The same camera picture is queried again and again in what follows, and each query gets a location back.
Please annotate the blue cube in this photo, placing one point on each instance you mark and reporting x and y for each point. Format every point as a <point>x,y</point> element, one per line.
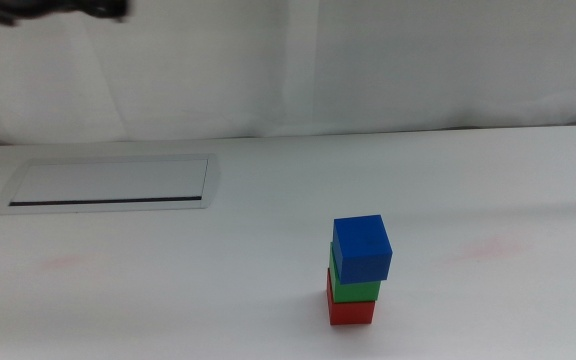
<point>363,247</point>

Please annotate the green cube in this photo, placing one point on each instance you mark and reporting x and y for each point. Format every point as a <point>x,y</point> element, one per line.
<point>355,291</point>

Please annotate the red cube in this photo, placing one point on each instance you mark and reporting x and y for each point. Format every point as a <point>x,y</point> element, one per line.
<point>350,312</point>

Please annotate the white backdrop curtain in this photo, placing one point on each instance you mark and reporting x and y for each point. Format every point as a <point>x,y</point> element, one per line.
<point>318,65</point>

